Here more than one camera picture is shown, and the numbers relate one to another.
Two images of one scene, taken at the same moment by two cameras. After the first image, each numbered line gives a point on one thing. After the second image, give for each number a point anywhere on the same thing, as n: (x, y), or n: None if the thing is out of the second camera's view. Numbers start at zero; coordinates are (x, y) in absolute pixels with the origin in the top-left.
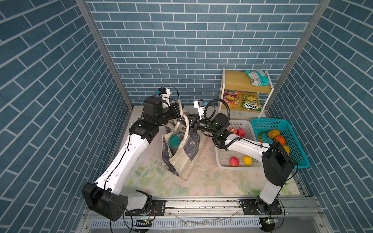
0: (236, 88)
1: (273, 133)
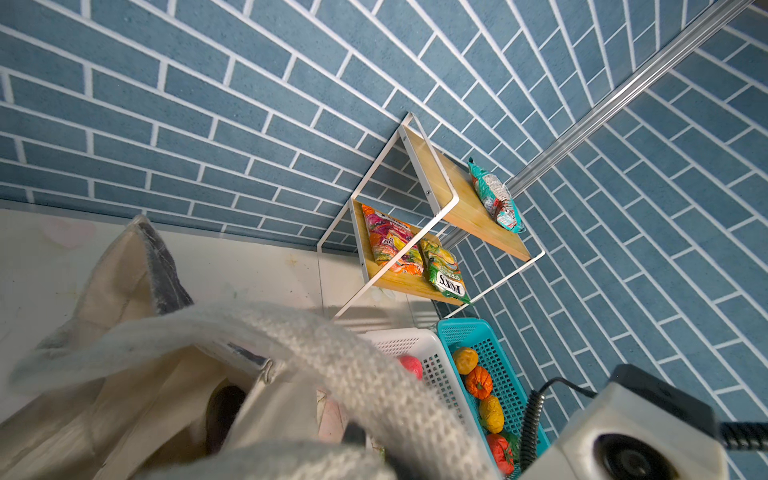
0: (427, 220)
1: (466, 359)
